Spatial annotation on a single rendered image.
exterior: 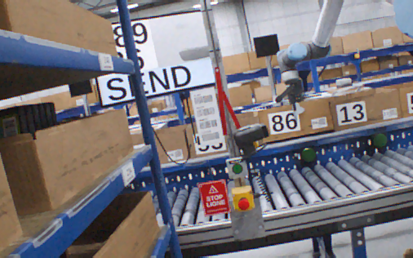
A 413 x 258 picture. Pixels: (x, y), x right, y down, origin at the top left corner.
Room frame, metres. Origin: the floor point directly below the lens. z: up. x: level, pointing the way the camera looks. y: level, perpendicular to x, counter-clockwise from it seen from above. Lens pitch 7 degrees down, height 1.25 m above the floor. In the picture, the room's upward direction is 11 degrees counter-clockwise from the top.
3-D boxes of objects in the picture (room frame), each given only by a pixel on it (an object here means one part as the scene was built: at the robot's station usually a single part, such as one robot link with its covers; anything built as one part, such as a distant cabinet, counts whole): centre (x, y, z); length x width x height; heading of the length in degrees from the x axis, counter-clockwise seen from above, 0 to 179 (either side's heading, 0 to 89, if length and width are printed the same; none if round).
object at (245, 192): (1.17, -0.11, 0.84); 0.15 x 0.09 x 0.07; 86
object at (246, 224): (1.23, -0.08, 1.11); 0.12 x 0.05 x 0.88; 86
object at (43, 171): (0.61, 0.34, 1.19); 0.40 x 0.30 x 0.10; 176
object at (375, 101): (1.90, -0.87, 0.96); 0.39 x 0.29 x 0.17; 86
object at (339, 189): (1.47, -0.51, 0.72); 0.52 x 0.05 x 0.05; 176
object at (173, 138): (1.99, 0.31, 0.96); 0.39 x 0.29 x 0.17; 85
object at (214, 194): (1.21, -0.01, 0.85); 0.16 x 0.01 x 0.13; 86
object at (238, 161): (1.20, -0.08, 0.95); 0.07 x 0.03 x 0.07; 86
